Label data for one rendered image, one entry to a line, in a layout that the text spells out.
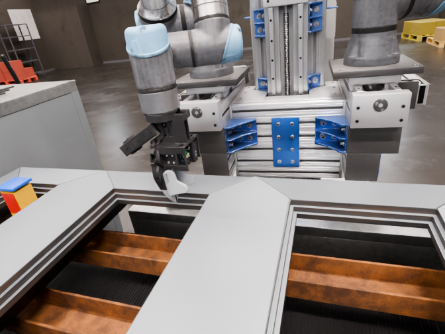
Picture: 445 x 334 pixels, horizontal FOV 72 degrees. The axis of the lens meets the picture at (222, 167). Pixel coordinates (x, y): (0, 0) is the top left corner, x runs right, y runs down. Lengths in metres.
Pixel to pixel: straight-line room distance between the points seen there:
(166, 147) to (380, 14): 0.67
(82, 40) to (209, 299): 13.64
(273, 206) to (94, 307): 0.43
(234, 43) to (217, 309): 0.49
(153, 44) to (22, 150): 0.77
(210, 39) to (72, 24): 13.48
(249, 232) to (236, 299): 0.15
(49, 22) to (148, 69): 14.21
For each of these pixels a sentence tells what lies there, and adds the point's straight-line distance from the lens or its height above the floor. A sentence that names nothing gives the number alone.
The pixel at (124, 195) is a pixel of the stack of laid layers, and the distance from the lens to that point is 0.81.
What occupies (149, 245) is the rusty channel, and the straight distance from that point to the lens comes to 0.85.
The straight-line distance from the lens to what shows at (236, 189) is 0.70.
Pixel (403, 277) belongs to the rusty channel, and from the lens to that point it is 0.75.
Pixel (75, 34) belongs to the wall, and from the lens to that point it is 14.08.
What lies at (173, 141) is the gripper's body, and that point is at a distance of 0.62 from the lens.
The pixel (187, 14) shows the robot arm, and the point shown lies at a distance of 1.02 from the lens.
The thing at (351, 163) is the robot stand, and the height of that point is 0.78.
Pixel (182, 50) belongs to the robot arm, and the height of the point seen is 1.16.
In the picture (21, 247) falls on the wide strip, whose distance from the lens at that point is 0.74.
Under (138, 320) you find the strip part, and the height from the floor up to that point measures 0.85.
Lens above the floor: 1.21
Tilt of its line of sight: 26 degrees down
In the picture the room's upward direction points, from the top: 7 degrees counter-clockwise
